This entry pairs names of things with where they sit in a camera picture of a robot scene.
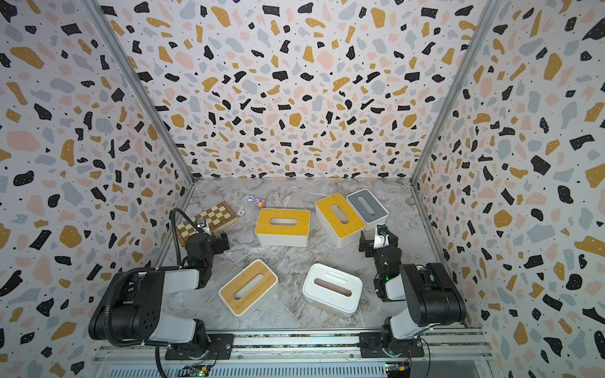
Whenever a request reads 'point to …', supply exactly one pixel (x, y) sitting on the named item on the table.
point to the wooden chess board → (217, 219)
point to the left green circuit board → (194, 370)
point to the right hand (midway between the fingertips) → (378, 231)
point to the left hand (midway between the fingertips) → (213, 233)
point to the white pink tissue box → (332, 289)
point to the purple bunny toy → (259, 202)
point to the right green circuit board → (398, 369)
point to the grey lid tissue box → (370, 210)
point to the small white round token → (240, 213)
